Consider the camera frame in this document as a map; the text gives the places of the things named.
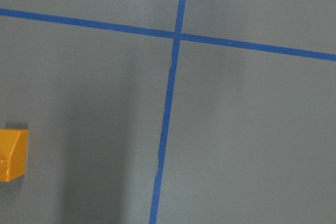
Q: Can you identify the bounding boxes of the blue tape grid lines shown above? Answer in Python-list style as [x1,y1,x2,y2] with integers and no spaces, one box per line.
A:
[1,0,335,223]

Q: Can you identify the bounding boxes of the orange toy block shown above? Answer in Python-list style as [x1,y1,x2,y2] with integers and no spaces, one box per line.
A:
[0,129,28,182]

